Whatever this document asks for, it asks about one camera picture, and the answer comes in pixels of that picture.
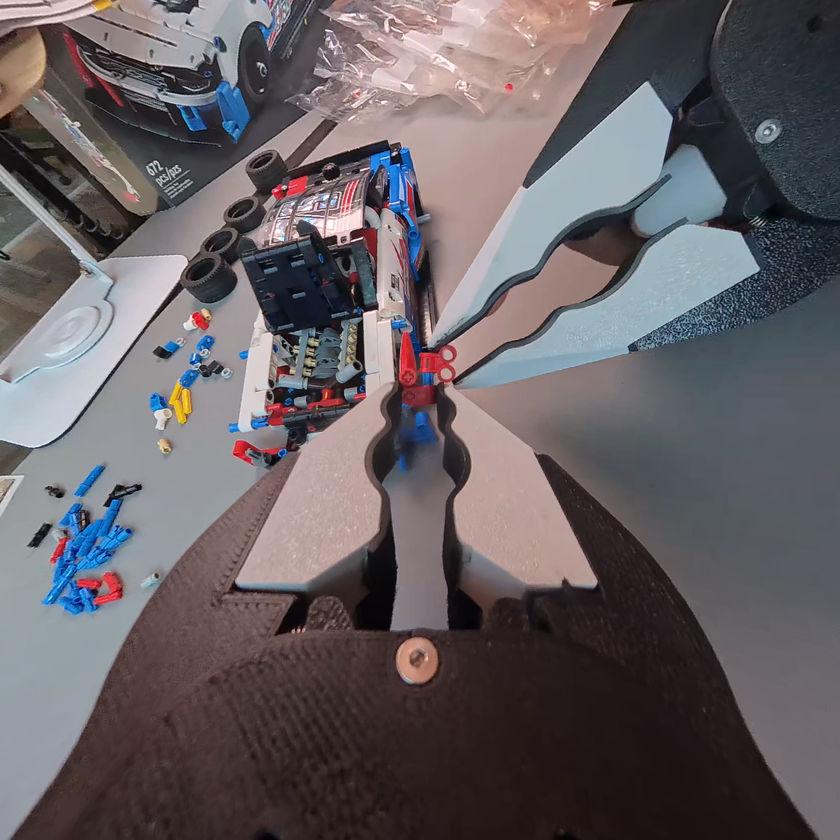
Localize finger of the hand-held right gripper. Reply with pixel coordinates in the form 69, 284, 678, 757
454, 222, 763, 391
425, 80, 676, 349

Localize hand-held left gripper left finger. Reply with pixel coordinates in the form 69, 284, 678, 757
233, 384, 403, 631

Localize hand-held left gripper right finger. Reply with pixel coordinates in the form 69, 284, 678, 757
438, 387, 598, 630

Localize red brick connector piece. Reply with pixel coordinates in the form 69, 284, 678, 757
398, 331, 459, 406

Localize toy brick race car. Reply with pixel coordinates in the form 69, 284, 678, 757
228, 140, 439, 475

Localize pile of clear plastic bags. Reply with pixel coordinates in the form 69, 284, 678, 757
285, 0, 631, 122

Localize scattered small connector pieces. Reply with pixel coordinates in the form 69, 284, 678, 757
176, 308, 234, 382

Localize pile of blue pins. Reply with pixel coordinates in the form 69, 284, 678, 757
41, 465, 137, 616

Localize white book stand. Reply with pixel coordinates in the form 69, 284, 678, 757
0, 29, 189, 448

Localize toy car set box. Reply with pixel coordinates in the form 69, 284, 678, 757
39, 0, 329, 214

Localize instruction booklet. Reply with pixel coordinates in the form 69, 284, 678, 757
0, 0, 116, 40

